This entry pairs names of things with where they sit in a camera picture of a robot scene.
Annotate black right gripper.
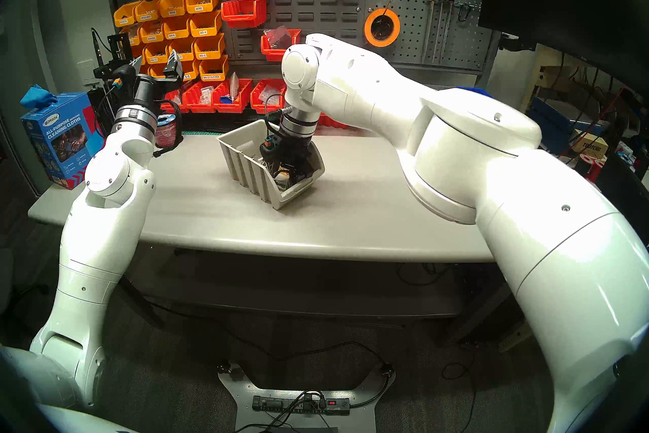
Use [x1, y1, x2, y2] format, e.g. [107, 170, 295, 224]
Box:
[275, 132, 319, 185]

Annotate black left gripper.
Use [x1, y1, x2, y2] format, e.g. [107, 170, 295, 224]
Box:
[129, 49, 184, 110]

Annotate beige plastic storage bin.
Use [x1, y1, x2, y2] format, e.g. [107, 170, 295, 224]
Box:
[217, 120, 326, 211]

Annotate blue cleaning cloths box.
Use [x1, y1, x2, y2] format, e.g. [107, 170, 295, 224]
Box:
[20, 92, 99, 190]

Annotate small cardboard box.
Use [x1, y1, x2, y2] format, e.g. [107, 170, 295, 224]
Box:
[570, 133, 609, 159]

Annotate black metal stand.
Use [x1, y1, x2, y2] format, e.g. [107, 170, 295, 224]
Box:
[91, 28, 133, 98]

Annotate red spool blue label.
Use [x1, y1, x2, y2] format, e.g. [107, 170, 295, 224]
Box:
[154, 113, 183, 148]

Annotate green cutting mat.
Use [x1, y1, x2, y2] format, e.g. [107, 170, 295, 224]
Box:
[180, 112, 277, 138]

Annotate blue cleaning cloth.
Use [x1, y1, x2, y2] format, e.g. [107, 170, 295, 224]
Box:
[20, 84, 58, 109]

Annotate dark plastic parts bag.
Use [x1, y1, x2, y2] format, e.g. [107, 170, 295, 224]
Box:
[264, 26, 294, 50]

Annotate orange tape roll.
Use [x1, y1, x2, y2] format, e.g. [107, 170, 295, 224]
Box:
[364, 8, 401, 48]

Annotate black power strip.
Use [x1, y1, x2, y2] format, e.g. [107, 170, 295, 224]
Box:
[252, 394, 351, 416]

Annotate dark blue crate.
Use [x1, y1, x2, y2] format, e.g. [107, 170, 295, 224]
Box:
[530, 97, 609, 153]

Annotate red thread spool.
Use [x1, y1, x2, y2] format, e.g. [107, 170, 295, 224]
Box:
[575, 153, 607, 182]

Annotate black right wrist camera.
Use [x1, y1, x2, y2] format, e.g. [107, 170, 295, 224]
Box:
[259, 134, 282, 160]

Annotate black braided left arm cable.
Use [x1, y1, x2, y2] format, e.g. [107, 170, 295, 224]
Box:
[152, 99, 184, 157]

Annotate black floor power cable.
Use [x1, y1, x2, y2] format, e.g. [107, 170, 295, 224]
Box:
[145, 300, 396, 410]

